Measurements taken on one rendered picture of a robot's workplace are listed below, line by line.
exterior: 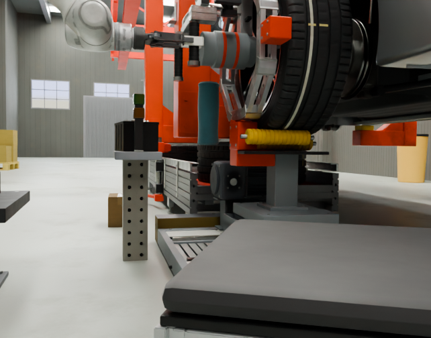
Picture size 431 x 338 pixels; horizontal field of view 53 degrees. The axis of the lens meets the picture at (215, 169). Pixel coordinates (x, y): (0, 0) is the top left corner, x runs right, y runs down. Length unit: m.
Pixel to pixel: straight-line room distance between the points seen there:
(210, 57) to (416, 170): 5.63
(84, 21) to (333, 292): 1.06
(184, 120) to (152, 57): 2.06
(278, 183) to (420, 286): 1.33
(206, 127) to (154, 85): 2.33
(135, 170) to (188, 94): 0.53
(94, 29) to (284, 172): 0.90
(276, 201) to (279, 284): 1.34
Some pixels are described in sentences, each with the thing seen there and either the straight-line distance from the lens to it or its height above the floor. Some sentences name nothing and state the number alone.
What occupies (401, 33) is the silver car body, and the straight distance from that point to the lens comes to 1.46.
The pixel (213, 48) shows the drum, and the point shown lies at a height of 0.84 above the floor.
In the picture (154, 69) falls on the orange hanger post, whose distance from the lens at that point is 4.10.
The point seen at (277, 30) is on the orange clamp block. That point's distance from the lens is 1.44.
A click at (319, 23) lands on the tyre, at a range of 1.55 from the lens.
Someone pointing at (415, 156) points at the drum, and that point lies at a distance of 7.01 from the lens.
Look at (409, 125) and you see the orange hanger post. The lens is 5.10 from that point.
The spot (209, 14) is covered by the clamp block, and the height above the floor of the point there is 0.92.
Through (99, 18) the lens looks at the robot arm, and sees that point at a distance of 1.29.
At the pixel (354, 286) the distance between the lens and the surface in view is 0.42.
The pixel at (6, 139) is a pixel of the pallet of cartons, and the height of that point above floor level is 0.61.
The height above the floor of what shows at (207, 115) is 0.60.
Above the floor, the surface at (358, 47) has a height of 0.87.
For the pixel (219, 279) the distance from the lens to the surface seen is 0.42.
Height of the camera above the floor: 0.46
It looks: 3 degrees down
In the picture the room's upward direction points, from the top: 1 degrees clockwise
